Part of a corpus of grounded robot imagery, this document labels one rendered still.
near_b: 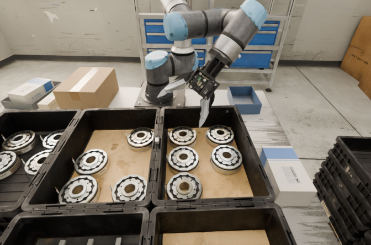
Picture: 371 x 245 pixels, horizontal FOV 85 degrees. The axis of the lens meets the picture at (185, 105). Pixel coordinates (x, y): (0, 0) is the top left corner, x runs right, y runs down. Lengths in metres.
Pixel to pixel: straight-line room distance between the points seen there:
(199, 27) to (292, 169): 0.58
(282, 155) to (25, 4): 4.01
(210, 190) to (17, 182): 0.60
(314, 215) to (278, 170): 0.18
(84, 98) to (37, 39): 3.21
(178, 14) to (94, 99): 0.71
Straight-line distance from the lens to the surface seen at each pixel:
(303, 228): 0.84
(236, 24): 0.56
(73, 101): 1.21
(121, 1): 3.48
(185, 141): 0.75
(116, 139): 0.84
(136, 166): 0.73
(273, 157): 0.85
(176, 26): 0.57
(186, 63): 1.02
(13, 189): 0.84
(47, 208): 0.61
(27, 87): 1.51
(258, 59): 2.70
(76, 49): 4.02
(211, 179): 0.69
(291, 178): 0.82
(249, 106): 1.15
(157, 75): 1.00
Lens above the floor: 1.39
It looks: 35 degrees down
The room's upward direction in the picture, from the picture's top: straight up
